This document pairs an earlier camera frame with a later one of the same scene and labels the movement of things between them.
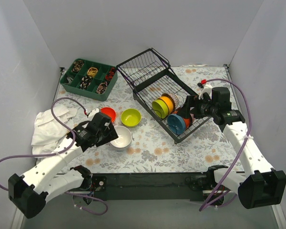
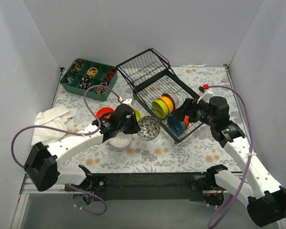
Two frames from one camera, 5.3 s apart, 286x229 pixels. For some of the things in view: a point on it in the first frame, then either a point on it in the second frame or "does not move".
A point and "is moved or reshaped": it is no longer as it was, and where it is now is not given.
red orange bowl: x=109 y=112 does not move
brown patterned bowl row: x=193 y=119 is moved or reshaped
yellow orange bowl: x=168 y=102 does not move
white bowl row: x=125 y=138 does not move
